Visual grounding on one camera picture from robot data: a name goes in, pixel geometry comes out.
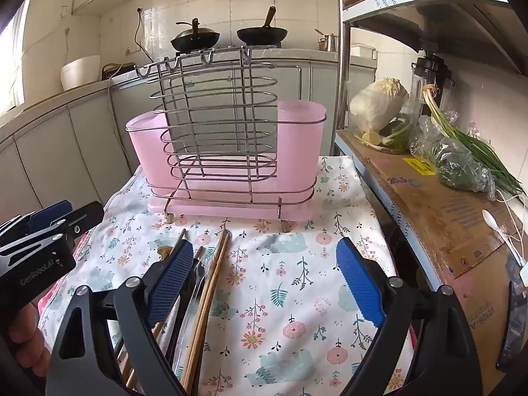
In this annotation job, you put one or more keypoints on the floral printed cloth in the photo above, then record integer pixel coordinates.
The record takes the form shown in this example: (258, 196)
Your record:
(288, 297)

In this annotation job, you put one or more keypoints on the napa cabbage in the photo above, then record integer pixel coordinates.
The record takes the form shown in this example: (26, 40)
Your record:
(379, 103)

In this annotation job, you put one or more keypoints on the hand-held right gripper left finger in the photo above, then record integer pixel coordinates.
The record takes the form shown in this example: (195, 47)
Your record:
(171, 284)

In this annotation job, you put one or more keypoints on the steel kettle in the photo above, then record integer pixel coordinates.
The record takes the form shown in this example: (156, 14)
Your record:
(332, 43)

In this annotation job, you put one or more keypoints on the steel wok lid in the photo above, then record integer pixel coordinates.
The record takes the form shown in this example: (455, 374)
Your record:
(194, 33)

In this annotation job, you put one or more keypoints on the pink plastic drip tray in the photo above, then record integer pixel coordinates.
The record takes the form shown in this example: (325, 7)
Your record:
(231, 210)

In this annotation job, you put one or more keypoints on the black blender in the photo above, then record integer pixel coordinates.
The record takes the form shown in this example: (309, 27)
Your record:
(433, 74)

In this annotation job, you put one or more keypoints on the white rectangular dish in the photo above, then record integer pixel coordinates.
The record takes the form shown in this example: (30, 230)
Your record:
(363, 51)

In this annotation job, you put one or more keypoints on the gold metal spoon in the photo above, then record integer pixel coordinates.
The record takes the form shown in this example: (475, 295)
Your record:
(165, 251)

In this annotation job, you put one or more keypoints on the green onions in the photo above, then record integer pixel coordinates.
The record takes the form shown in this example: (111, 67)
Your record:
(486, 156)

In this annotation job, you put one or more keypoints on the gas stove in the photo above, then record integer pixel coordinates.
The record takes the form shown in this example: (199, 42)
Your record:
(264, 45)

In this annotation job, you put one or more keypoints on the steel shelf rack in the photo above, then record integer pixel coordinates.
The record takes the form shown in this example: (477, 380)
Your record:
(343, 49)

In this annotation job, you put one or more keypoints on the white plastic spoon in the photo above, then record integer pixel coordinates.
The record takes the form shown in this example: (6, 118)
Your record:
(488, 216)

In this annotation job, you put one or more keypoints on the window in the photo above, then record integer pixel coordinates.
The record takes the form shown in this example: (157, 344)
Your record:
(12, 57)

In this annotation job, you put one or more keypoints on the brown cardboard sheet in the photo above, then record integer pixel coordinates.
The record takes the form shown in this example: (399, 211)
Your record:
(433, 222)

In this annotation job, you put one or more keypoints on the white rice cooker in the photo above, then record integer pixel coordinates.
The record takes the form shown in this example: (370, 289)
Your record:
(80, 72)

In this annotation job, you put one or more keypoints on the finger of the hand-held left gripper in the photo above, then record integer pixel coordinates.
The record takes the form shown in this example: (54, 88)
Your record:
(47, 213)
(84, 218)

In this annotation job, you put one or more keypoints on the dark brown wooden chopstick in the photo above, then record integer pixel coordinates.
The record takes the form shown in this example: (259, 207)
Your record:
(177, 240)

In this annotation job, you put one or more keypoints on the pink plastic utensil holder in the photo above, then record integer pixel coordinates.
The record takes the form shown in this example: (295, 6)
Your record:
(301, 144)

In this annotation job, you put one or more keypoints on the silver metal utensil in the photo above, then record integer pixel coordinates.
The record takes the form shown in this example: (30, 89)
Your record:
(190, 309)

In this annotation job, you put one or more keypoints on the black small appliance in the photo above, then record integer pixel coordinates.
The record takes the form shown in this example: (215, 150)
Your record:
(117, 72)

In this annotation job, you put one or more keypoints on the plastic bag of greens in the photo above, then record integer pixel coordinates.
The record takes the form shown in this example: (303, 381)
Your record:
(453, 165)

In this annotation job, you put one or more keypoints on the light wooden chopstick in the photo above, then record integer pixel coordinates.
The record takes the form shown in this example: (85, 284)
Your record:
(213, 297)
(131, 375)
(207, 297)

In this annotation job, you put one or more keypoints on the person's left hand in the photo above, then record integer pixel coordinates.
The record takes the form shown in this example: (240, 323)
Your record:
(27, 334)

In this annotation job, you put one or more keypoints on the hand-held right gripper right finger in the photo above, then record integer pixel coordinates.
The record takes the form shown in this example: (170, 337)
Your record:
(359, 284)

